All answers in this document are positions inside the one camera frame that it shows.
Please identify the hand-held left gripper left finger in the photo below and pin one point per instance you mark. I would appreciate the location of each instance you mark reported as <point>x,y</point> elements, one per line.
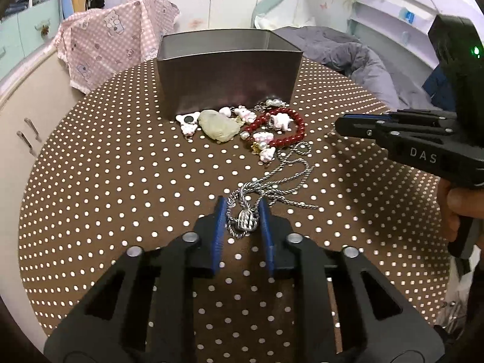
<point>220,234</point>

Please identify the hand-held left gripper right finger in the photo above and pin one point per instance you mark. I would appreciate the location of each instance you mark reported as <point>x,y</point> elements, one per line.
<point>266,234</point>

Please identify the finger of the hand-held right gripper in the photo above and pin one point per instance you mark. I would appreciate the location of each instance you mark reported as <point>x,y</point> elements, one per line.
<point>355,126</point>
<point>416,118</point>

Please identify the pearl brooch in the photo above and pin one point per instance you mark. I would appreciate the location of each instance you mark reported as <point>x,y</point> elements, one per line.
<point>274,103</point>

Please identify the pale green stone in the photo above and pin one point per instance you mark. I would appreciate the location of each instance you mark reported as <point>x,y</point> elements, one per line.
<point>217,126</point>

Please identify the white panda charm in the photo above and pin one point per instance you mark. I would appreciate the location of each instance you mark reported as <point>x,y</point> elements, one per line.
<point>187,130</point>

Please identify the grey metal box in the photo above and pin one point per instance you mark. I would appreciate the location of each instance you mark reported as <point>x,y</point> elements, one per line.
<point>227,79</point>

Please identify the person's right hand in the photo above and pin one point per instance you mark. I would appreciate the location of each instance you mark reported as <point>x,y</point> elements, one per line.
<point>448,208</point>

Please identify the blue and yellow jacket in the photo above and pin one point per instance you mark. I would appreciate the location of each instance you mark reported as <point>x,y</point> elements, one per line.
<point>438,87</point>

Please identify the grey duvet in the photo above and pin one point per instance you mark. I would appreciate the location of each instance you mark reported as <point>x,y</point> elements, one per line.
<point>340,53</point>

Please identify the small blue shelf item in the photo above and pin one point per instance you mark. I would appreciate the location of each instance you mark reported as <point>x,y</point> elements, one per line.
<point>408,16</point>

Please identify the brown polka dot tablecloth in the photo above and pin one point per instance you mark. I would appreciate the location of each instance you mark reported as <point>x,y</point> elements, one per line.
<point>113,196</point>

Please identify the pale butterfly sticker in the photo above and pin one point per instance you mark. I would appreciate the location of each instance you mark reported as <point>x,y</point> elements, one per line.
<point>196,22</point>
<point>323,5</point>

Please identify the white floral pillow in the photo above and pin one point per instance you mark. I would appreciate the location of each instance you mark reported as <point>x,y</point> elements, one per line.
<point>261,20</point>

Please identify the shiny metal object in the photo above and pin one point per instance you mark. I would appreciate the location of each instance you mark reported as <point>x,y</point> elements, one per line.
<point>450,310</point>

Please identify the pink bear print cloth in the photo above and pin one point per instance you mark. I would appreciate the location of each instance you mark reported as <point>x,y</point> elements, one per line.
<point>113,45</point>

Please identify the cream cabinet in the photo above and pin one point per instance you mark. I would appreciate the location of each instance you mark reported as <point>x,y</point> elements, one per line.
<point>30,94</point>

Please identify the mint drawer unit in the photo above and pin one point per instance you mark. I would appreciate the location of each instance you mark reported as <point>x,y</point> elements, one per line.
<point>22,34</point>

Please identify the folded jeans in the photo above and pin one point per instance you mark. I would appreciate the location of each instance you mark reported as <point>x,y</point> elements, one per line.
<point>17,7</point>

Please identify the white wall shelf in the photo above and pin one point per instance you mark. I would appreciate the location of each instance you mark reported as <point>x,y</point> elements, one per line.
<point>389,26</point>

